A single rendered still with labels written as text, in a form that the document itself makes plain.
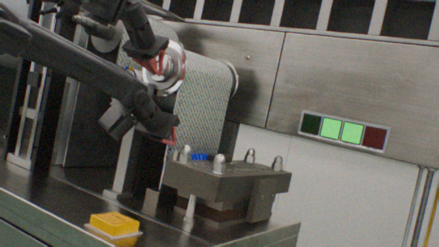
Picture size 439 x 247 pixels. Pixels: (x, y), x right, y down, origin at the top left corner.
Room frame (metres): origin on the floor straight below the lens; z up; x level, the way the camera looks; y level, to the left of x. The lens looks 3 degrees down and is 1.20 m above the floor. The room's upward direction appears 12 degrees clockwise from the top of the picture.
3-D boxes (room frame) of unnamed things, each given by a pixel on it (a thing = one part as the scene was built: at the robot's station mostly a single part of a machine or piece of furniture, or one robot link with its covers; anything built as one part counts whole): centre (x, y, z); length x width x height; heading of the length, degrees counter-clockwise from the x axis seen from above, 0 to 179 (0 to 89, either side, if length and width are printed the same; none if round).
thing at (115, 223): (0.88, 0.17, 0.91); 0.07 x 0.07 x 0.02; 57
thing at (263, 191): (1.16, -0.15, 0.96); 0.10 x 0.03 x 0.11; 147
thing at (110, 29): (1.28, 0.40, 1.33); 0.06 x 0.06 x 0.06; 57
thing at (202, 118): (1.23, 0.06, 1.11); 0.23 x 0.01 x 0.18; 147
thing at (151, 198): (1.24, 0.06, 0.92); 0.28 x 0.04 x 0.04; 147
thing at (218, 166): (1.04, -0.01, 1.05); 0.04 x 0.04 x 0.04
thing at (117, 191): (1.15, 0.23, 1.05); 0.06 x 0.05 x 0.31; 147
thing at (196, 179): (1.20, -0.06, 1.00); 0.40 x 0.16 x 0.06; 147
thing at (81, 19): (1.23, 0.43, 1.33); 0.06 x 0.03 x 0.03; 147
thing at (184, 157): (1.09, 0.07, 1.05); 0.04 x 0.04 x 0.04
